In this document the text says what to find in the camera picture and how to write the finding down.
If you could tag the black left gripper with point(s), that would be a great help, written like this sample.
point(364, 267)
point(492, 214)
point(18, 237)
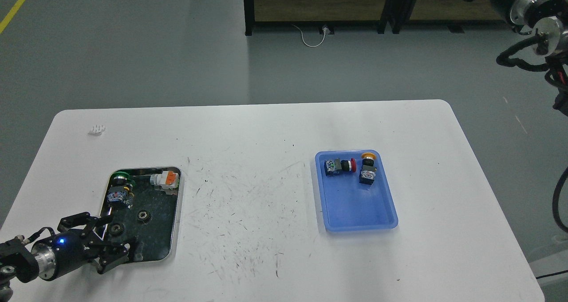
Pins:
point(77, 243)

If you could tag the black gear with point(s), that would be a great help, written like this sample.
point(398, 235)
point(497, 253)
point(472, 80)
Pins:
point(143, 216)
point(116, 229)

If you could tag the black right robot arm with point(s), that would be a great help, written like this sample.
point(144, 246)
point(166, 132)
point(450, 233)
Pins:
point(545, 47)

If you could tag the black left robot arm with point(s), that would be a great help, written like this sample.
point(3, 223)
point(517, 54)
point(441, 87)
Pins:
point(18, 262)

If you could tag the silver metal tray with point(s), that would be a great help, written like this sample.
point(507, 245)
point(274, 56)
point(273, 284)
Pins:
point(143, 203)

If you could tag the small white plastic piece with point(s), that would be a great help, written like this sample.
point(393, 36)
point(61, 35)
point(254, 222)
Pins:
point(97, 130)

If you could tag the blue plastic tray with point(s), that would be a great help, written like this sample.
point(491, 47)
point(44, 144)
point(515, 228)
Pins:
point(349, 206)

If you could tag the green push button switch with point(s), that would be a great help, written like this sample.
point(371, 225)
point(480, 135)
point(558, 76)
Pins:
point(120, 190)

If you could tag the orange white switch part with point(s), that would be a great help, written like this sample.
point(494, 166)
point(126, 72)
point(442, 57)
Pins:
point(167, 180)

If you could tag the red push button switch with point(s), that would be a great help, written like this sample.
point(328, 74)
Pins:
point(338, 166)

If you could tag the yellow push button switch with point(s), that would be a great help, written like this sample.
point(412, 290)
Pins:
point(368, 171)

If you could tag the black frame wooden cabinet left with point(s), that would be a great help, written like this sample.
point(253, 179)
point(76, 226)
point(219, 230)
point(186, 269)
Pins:
point(320, 13)

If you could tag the black frame wooden cabinet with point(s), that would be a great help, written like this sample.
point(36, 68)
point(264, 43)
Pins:
point(320, 13)
point(401, 14)

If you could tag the black frame wooden cabinet right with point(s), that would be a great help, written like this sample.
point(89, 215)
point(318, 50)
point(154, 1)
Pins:
point(401, 14)

